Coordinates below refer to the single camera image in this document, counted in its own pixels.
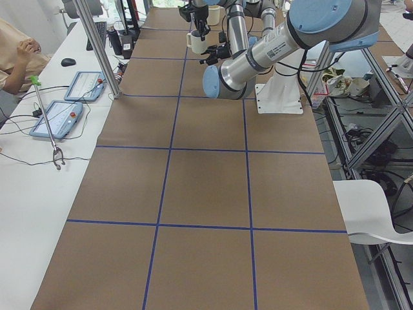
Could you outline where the blue teach pendant near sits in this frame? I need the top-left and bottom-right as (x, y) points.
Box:
(29, 100), (83, 140)

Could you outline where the black keyboard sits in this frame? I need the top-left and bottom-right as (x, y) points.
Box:
(85, 21), (108, 52)

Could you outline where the seated person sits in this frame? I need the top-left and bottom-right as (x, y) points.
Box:
(1, 19), (51, 95)

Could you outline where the white plastic bag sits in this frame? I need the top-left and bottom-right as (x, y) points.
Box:
(321, 67), (352, 98)

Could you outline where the blue teach pendant far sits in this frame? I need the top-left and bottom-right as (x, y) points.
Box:
(64, 71), (105, 101)

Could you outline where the white HOME mug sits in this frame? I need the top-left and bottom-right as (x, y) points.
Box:
(186, 30), (208, 54)

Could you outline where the black computer mouse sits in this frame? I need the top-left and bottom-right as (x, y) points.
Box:
(61, 57), (76, 67)

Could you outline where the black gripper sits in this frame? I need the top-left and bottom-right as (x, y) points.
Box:
(178, 2), (210, 41)
(199, 30), (231, 65)

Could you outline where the aluminium frame post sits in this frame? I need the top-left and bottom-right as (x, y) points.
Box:
(73, 0), (121, 99)

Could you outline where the metal grabber tool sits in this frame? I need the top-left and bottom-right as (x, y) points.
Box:
(30, 76), (65, 171)

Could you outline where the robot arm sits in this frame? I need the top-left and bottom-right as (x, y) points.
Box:
(203, 1), (381, 99)
(178, 1), (277, 65)

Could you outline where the aluminium table frame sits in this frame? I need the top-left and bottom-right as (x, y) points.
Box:
(308, 39), (412, 309)

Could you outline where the black water bottle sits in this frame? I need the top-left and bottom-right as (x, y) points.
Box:
(107, 26), (123, 56)

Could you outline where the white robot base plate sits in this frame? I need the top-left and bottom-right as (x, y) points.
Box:
(255, 63), (303, 114)

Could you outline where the white chair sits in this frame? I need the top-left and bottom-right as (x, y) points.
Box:
(333, 180), (412, 260)

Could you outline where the blue teach pendant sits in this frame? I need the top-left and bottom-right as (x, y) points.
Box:
(64, 71), (105, 101)
(29, 100), (83, 140)

